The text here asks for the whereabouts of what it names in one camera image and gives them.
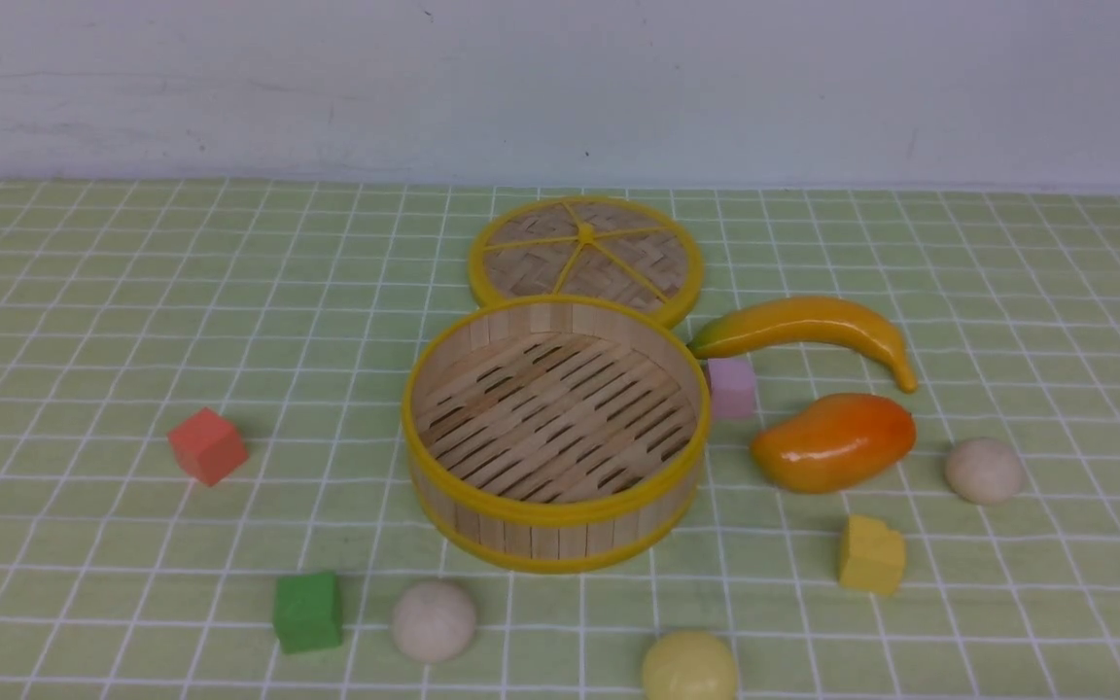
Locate white bun front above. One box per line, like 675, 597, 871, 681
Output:
391, 579, 478, 664

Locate white bun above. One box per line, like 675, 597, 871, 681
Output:
391, 579, 478, 664
945, 436, 1027, 506

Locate pale yellow bun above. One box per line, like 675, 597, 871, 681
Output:
642, 629, 739, 700

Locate bamboo steamer tray yellow rim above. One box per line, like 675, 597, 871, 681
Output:
401, 296, 711, 575

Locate woven bamboo steamer lid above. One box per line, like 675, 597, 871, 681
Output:
468, 195, 704, 328

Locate pink foam cube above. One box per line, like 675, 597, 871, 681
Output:
704, 356, 758, 421

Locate yellow plastic banana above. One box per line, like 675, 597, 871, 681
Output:
687, 296, 920, 394

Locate orange plastic mango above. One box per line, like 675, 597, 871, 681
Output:
750, 393, 917, 495

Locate red foam cube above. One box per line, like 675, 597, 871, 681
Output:
167, 407, 249, 487

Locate green foam cube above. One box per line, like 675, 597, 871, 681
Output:
272, 571, 343, 654

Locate yellow foam block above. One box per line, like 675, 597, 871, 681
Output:
837, 514, 907, 595

